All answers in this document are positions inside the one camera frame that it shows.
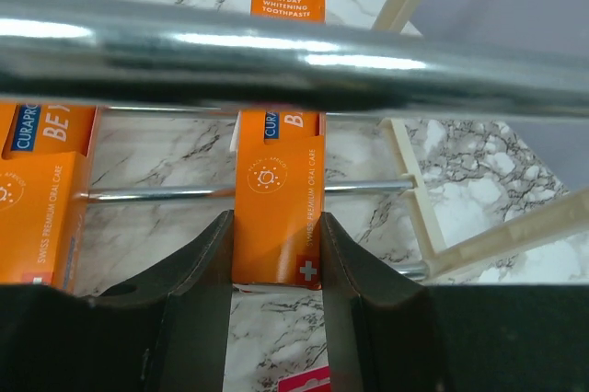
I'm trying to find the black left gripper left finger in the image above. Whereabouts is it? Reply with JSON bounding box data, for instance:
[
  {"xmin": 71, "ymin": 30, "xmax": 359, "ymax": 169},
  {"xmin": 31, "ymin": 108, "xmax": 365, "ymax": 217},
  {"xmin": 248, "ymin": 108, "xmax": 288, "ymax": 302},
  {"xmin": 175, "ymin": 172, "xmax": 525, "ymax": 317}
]
[{"xmin": 98, "ymin": 210, "xmax": 234, "ymax": 391}]

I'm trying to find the orange toothpaste box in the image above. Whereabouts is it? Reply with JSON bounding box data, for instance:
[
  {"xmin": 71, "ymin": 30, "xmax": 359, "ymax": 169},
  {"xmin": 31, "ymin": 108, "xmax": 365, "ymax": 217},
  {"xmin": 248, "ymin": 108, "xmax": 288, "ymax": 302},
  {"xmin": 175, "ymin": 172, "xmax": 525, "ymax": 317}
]
[
  {"xmin": 1, "ymin": 104, "xmax": 100, "ymax": 292},
  {"xmin": 229, "ymin": 0, "xmax": 329, "ymax": 291}
]

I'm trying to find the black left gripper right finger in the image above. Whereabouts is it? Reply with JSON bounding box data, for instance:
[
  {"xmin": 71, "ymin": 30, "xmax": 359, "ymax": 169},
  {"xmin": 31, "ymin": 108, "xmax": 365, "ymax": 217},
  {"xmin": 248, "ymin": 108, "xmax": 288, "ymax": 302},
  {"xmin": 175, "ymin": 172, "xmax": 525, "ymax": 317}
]
[{"xmin": 320, "ymin": 213, "xmax": 433, "ymax": 391}]

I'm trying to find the cream metal shelf rack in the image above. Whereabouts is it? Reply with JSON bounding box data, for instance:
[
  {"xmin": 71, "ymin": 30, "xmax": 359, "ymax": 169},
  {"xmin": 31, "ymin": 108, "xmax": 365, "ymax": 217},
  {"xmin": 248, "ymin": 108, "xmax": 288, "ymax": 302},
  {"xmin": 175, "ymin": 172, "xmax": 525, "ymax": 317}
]
[{"xmin": 0, "ymin": 0, "xmax": 589, "ymax": 283}]

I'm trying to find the pink toothpaste box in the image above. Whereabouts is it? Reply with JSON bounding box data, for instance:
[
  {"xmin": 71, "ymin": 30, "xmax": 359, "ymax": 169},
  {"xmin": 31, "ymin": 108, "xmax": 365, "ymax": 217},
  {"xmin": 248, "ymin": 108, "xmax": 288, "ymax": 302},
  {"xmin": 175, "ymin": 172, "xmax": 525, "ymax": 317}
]
[{"xmin": 277, "ymin": 365, "xmax": 331, "ymax": 392}]

